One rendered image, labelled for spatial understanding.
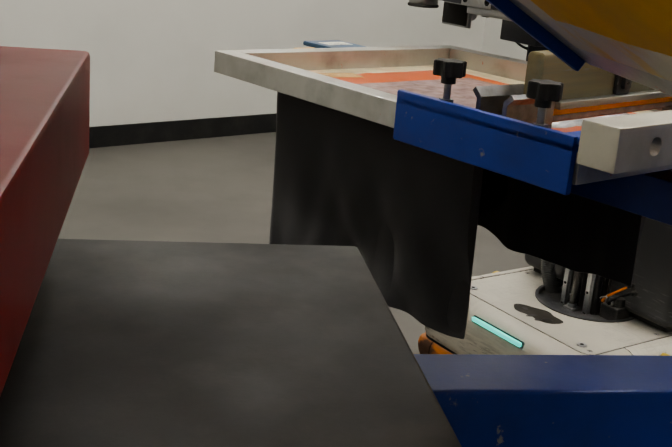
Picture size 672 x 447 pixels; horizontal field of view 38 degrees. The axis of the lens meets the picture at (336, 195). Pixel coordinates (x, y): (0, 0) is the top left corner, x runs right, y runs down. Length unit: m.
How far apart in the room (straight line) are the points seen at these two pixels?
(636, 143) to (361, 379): 0.55
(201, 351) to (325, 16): 5.21
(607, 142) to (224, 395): 0.60
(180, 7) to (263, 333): 4.62
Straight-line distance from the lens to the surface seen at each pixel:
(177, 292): 0.73
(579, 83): 1.39
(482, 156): 1.23
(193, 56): 5.33
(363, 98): 1.40
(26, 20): 4.90
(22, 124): 0.56
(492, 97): 1.31
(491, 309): 2.59
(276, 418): 0.57
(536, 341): 2.46
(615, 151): 1.06
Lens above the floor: 1.23
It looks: 16 degrees down
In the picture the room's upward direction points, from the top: 5 degrees clockwise
